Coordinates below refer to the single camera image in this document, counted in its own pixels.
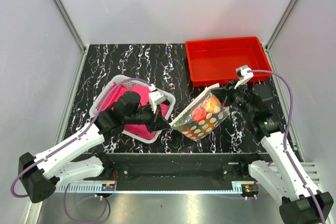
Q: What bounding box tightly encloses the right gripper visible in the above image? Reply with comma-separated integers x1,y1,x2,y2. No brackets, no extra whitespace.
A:
212,79,256,116

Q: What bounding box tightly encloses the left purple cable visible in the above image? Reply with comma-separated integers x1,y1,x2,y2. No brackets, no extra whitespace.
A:
10,78,158,222

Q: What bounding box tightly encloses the polka dot zip bag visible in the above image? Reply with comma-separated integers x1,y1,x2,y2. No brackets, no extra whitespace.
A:
170,83,229,142

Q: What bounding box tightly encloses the pink cloth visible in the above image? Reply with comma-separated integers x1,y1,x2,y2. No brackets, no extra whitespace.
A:
95,85,170,141

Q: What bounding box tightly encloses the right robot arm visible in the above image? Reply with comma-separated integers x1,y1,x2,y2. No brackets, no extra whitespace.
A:
212,81,334,223

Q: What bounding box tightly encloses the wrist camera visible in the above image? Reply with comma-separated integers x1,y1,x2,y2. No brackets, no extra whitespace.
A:
149,90,167,113
234,65,254,90

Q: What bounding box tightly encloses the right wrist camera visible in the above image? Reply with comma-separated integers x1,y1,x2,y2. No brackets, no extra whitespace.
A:
234,65,254,90

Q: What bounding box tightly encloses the white plastic basket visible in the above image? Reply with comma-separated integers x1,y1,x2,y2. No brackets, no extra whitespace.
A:
89,75,176,143

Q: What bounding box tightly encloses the fake peach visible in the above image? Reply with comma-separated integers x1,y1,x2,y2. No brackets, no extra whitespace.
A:
203,94,221,114

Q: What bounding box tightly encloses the red plastic bin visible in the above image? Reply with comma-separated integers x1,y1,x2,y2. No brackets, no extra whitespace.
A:
185,37,271,87

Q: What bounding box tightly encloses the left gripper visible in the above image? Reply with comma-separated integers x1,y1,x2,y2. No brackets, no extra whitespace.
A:
124,102,171,134

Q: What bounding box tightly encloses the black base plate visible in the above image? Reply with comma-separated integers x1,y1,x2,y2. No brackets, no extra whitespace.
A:
83,153,270,192

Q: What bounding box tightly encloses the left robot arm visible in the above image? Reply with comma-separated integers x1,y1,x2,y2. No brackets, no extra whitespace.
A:
15,90,171,203

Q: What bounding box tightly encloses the red fake pepper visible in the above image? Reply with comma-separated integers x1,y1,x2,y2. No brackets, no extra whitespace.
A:
192,107,207,123

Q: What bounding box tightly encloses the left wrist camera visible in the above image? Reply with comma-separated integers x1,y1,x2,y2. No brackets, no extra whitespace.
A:
149,90,167,113

